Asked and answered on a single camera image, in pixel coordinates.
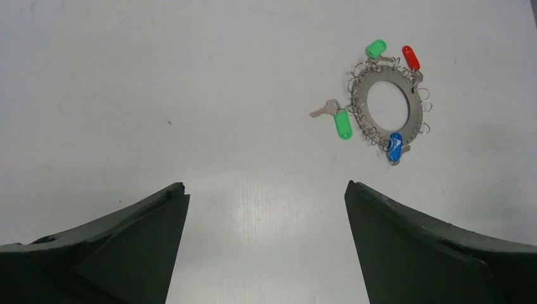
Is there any green key tag upper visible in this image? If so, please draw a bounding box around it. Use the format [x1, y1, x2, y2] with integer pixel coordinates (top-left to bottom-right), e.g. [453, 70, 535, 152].
[365, 39, 387, 59]

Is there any silver key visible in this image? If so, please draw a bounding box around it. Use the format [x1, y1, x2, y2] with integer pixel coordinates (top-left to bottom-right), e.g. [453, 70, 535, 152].
[310, 99, 341, 118]

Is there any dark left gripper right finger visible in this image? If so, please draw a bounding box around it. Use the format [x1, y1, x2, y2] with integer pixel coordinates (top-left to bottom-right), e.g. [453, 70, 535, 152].
[344, 181, 536, 303]

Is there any blue key tag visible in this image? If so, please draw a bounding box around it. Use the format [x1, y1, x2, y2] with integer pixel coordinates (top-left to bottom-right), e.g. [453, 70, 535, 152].
[386, 132, 404, 165]

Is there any red key tag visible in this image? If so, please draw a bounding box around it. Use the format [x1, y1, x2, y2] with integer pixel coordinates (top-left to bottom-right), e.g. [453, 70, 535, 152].
[401, 45, 420, 72]

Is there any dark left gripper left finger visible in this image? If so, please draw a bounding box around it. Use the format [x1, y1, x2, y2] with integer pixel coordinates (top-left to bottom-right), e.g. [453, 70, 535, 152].
[1, 182, 190, 303]

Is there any green key tag lower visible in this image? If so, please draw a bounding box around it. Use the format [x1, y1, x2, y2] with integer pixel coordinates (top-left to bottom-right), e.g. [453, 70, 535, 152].
[333, 110, 353, 140]

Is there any green key tag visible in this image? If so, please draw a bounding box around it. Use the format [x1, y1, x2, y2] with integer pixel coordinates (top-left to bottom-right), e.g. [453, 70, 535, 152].
[333, 110, 353, 140]
[365, 39, 387, 59]

